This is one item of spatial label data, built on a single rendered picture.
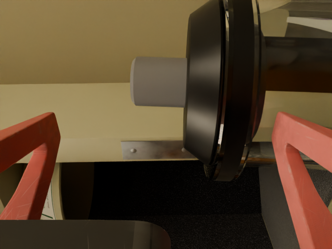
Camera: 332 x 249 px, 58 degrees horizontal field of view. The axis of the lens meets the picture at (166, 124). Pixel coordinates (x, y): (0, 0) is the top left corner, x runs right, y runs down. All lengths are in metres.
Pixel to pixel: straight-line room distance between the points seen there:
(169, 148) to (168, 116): 0.04
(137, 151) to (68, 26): 0.46
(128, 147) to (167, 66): 0.14
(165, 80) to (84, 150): 0.15
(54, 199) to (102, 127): 0.13
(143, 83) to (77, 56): 0.57
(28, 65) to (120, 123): 0.50
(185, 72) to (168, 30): 0.52
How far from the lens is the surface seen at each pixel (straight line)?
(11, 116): 0.34
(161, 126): 0.29
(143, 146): 0.28
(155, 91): 0.16
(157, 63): 0.16
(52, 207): 0.39
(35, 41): 0.74
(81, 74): 0.74
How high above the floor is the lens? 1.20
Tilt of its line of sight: 1 degrees down
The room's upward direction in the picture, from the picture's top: 91 degrees counter-clockwise
